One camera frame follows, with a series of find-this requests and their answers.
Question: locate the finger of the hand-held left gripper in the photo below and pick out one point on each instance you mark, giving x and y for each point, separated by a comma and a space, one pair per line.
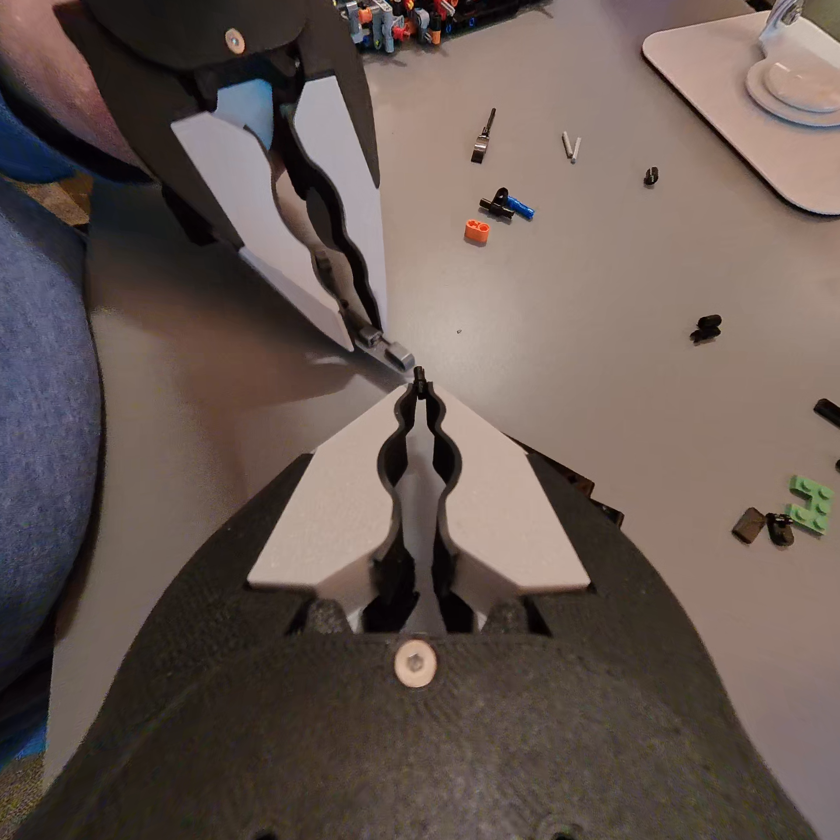
229, 190
351, 144

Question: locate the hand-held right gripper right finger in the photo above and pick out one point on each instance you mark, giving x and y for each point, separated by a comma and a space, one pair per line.
512, 525

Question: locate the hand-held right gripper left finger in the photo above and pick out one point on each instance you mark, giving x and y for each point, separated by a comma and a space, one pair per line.
328, 518

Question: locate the small black lego pin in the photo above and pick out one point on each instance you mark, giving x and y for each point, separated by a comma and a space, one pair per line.
420, 377

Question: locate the grey curved lego panel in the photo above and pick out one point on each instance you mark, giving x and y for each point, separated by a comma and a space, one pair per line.
394, 358

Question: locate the person's left forearm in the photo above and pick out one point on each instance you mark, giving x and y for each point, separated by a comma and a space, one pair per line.
26, 148

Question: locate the black lego axle with lever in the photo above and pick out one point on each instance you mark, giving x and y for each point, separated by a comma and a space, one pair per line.
482, 141

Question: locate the lego car chassis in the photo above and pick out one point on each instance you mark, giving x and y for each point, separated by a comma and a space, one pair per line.
426, 19

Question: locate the orange lego connector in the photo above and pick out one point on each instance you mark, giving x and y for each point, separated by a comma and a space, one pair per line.
478, 229

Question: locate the black lego axle connector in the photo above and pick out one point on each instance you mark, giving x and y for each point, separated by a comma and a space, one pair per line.
497, 202

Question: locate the blue lego pin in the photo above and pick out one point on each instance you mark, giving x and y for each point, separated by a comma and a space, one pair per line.
523, 208

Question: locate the dark lego slope piece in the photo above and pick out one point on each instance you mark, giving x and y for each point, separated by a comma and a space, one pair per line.
748, 525

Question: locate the black lego clip piece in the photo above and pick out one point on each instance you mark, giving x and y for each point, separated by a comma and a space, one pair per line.
779, 528

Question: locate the black lego pin connector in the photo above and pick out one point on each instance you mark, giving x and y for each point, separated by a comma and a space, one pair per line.
705, 328

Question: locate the green lego plate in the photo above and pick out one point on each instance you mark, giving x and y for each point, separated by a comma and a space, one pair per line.
812, 502

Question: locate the small black lego bush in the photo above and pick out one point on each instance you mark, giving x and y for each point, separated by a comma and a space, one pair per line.
651, 176

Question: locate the person's left hand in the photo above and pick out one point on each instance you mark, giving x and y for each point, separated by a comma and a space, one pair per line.
46, 46

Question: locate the white rounded pad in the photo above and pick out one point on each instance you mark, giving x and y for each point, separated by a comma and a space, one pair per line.
709, 85

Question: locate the white stand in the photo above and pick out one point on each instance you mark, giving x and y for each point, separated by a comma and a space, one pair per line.
800, 85

